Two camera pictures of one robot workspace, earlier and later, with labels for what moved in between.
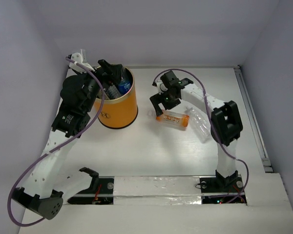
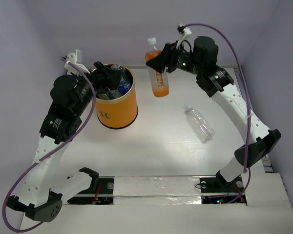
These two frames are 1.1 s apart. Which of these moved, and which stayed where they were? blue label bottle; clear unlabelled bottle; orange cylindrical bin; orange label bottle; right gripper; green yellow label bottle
Moved: orange label bottle; right gripper
Stayed: clear unlabelled bottle; orange cylindrical bin; blue label bottle; green yellow label bottle
